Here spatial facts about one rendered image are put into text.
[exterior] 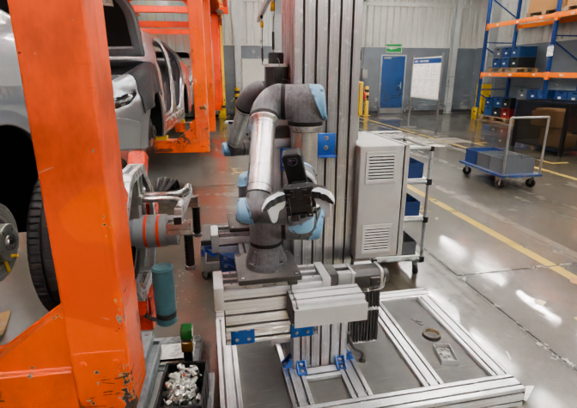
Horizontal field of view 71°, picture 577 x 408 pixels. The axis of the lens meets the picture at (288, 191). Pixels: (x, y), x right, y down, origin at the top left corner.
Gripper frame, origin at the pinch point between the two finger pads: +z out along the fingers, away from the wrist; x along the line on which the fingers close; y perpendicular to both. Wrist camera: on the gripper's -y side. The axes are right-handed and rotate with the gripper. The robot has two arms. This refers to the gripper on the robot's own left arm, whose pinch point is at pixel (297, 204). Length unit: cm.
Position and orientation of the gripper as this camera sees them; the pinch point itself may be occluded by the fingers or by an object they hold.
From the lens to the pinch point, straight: 84.8
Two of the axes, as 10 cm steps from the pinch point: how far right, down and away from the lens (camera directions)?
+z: -0.5, 2.8, -9.6
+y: 1.4, 9.5, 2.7
